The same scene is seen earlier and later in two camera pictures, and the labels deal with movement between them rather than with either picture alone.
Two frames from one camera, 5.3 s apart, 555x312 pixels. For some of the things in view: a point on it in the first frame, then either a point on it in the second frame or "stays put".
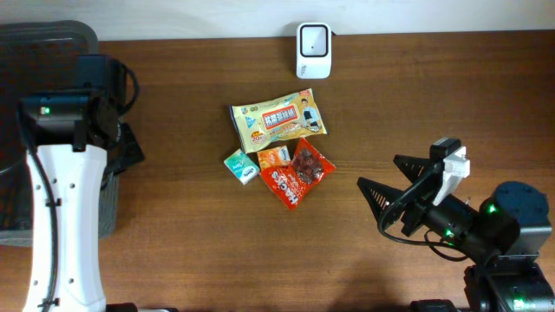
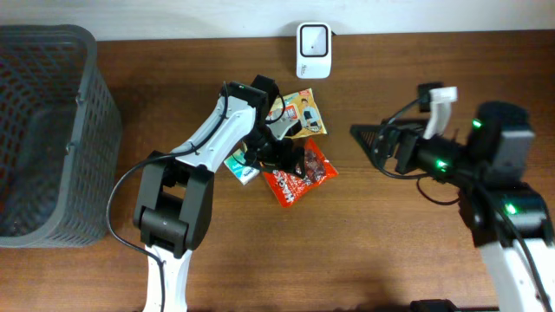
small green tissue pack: [242, 166] stays put
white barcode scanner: [314, 50] stays put
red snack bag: [291, 183] stays put
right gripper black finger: [379, 197] to [369, 138]
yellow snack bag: [278, 119] stays put
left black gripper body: [126, 145] to [280, 155]
